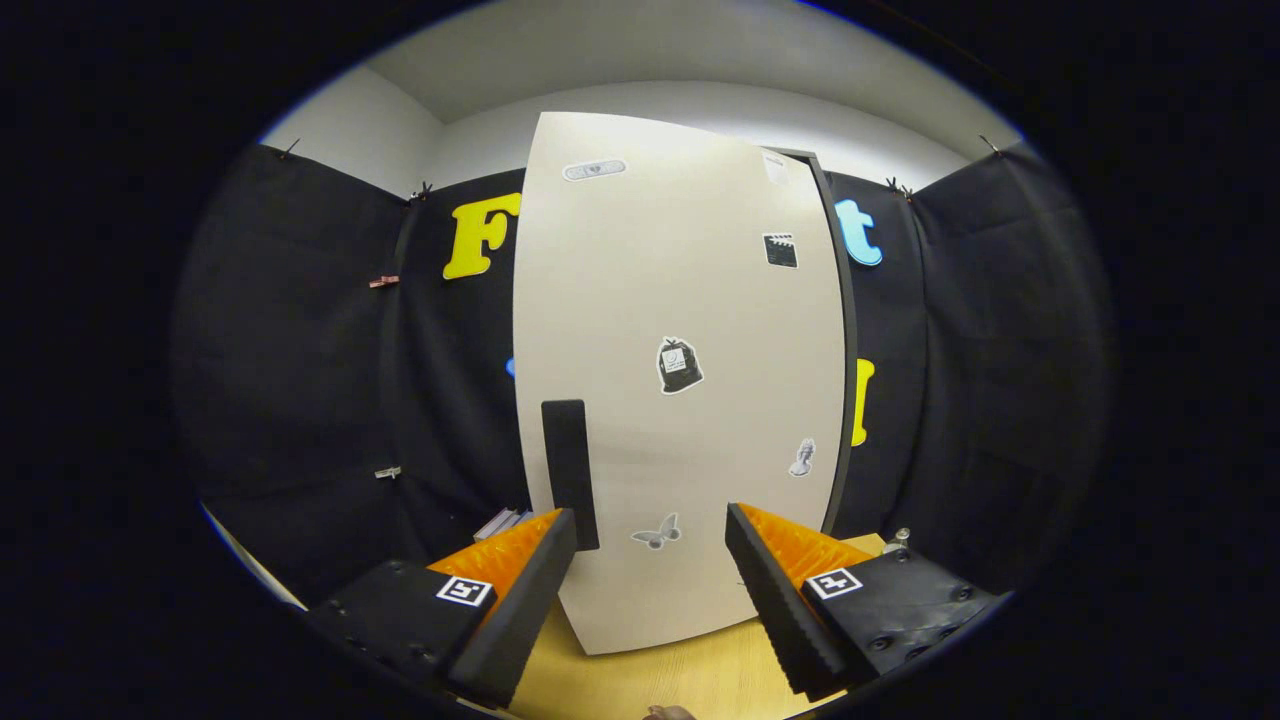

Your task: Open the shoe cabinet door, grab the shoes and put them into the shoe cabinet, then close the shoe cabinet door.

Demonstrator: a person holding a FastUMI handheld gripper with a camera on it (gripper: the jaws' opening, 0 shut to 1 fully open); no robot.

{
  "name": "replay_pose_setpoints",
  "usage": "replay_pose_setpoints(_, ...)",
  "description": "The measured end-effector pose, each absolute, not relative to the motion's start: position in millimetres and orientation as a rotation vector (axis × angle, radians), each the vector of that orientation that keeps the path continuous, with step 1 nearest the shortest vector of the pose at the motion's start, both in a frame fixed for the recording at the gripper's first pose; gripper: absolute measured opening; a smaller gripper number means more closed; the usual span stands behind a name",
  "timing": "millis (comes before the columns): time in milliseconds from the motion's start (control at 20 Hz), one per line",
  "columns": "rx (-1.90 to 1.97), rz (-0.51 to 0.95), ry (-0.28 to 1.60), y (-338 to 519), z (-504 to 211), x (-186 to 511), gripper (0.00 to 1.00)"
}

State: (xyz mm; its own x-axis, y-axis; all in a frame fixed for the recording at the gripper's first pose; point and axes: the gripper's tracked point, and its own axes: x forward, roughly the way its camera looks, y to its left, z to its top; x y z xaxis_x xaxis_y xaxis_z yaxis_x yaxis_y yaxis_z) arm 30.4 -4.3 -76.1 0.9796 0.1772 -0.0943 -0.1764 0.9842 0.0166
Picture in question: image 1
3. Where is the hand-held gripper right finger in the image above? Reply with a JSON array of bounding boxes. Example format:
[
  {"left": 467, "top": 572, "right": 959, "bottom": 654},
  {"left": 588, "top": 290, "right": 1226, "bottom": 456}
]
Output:
[{"left": 724, "top": 502, "right": 1009, "bottom": 703}]

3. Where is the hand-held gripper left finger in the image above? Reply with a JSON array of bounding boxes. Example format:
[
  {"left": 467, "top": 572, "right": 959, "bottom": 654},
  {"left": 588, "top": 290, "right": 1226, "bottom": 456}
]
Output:
[{"left": 305, "top": 507, "right": 579, "bottom": 709}]

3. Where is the black door handle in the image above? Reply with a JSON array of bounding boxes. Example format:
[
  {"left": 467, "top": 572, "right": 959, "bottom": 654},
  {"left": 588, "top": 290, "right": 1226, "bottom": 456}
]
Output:
[{"left": 541, "top": 399, "right": 601, "bottom": 552}]

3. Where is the dark grey shoe cabinet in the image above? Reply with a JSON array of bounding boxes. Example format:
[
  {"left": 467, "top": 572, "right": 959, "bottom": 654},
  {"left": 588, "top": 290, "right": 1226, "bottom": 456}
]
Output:
[{"left": 765, "top": 145, "right": 861, "bottom": 536}]

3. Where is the beige shoe cabinet door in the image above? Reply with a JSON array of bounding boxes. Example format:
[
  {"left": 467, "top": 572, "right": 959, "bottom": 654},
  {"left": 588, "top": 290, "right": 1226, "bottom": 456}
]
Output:
[{"left": 512, "top": 110, "right": 849, "bottom": 657}]

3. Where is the black backdrop cloth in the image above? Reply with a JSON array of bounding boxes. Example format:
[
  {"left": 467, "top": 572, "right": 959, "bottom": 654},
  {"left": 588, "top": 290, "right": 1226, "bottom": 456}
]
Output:
[{"left": 170, "top": 140, "right": 1116, "bottom": 606}]

